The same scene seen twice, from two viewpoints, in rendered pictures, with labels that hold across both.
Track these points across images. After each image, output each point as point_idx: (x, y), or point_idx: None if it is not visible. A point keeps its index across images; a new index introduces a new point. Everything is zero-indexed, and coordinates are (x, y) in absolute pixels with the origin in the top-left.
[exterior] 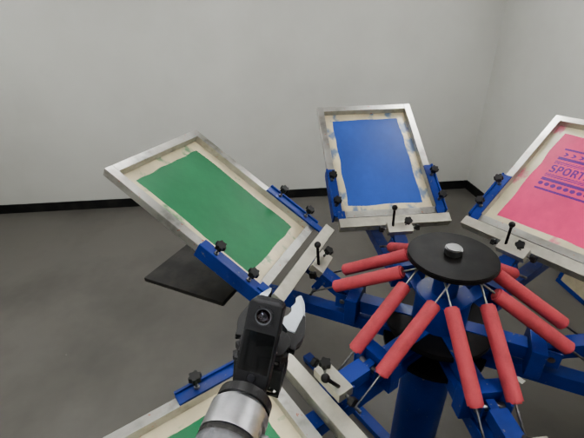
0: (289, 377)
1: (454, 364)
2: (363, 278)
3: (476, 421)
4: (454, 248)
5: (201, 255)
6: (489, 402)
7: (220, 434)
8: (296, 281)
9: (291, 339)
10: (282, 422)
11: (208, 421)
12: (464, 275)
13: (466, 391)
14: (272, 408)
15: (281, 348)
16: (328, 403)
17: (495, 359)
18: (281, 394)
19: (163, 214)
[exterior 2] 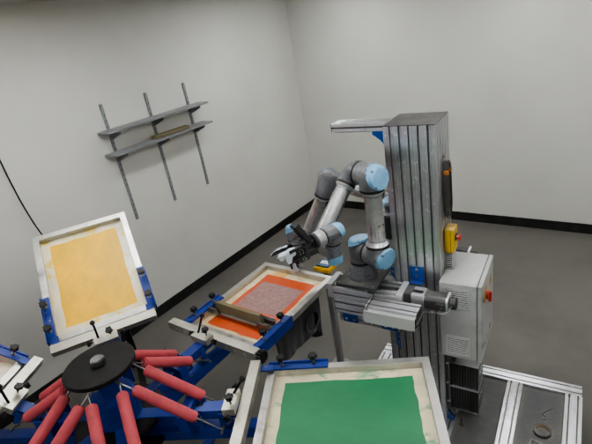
0: (246, 431)
1: (160, 388)
2: (133, 424)
3: (192, 368)
4: (99, 357)
5: None
6: None
7: (323, 228)
8: None
9: (289, 243)
10: (271, 423)
11: (324, 233)
12: (125, 347)
13: (187, 360)
14: (270, 434)
15: (294, 240)
16: (245, 396)
17: (159, 355)
18: (259, 430)
19: None
